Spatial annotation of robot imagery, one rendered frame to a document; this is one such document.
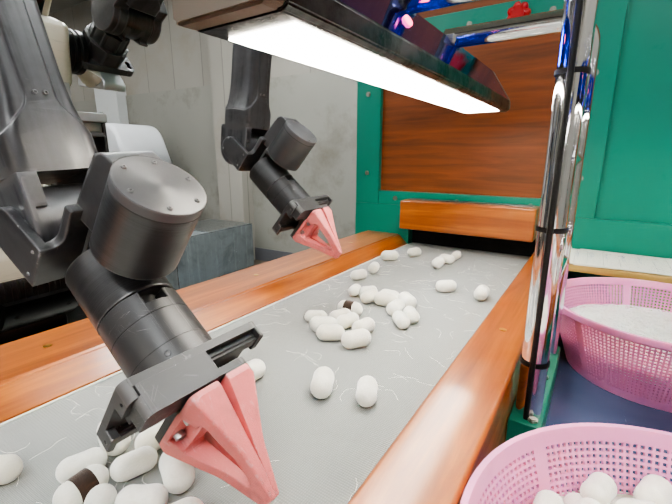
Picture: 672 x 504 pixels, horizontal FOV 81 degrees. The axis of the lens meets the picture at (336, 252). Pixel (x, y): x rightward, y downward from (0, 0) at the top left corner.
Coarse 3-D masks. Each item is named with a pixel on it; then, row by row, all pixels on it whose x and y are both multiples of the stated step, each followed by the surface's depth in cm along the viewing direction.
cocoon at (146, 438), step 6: (156, 426) 31; (144, 432) 30; (150, 432) 30; (156, 432) 30; (138, 438) 30; (144, 438) 30; (150, 438) 30; (138, 444) 30; (144, 444) 30; (150, 444) 30; (156, 444) 30; (156, 450) 30
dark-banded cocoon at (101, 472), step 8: (96, 464) 27; (96, 472) 26; (104, 472) 27; (104, 480) 27; (64, 488) 25; (72, 488) 25; (56, 496) 25; (64, 496) 25; (72, 496) 25; (80, 496) 25
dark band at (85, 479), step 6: (84, 468) 27; (78, 474) 26; (84, 474) 26; (90, 474) 26; (66, 480) 26; (72, 480) 26; (78, 480) 26; (84, 480) 26; (90, 480) 26; (96, 480) 26; (78, 486) 25; (84, 486) 26; (90, 486) 26; (84, 492) 25; (84, 498) 25
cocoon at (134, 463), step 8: (144, 448) 29; (152, 448) 29; (120, 456) 28; (128, 456) 28; (136, 456) 28; (144, 456) 28; (152, 456) 29; (112, 464) 28; (120, 464) 27; (128, 464) 28; (136, 464) 28; (144, 464) 28; (152, 464) 28; (112, 472) 27; (120, 472) 27; (128, 472) 27; (136, 472) 28; (144, 472) 28; (120, 480) 27
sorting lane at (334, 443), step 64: (256, 320) 55; (384, 320) 55; (448, 320) 55; (256, 384) 40; (384, 384) 40; (0, 448) 31; (64, 448) 31; (128, 448) 31; (320, 448) 31; (384, 448) 31
